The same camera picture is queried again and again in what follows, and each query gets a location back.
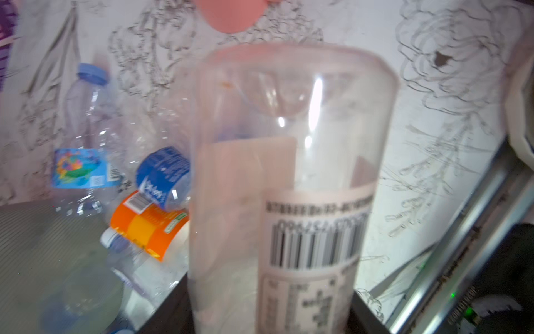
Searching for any purple label clear bottle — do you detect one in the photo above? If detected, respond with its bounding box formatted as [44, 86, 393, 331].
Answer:
[107, 247, 189, 308]

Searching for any pink plastic watering can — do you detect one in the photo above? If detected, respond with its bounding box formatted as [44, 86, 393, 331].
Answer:
[193, 0, 280, 33]

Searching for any grey mesh waste bin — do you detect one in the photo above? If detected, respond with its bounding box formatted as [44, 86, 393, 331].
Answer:
[1, 200, 124, 333]

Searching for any orange label bottle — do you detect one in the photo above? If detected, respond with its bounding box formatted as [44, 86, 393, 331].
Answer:
[109, 191, 189, 262]

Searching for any blue label bottle centre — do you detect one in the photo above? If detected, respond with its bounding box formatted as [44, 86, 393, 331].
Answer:
[136, 146, 192, 212]

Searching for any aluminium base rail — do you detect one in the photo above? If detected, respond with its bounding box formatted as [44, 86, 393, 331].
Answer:
[386, 141, 533, 333]

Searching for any clear white label bottle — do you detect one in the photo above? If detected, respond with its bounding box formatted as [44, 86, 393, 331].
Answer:
[188, 43, 398, 333]

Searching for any colourful label bottle by bin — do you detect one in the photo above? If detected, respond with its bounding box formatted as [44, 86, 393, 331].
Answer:
[51, 63, 122, 217]

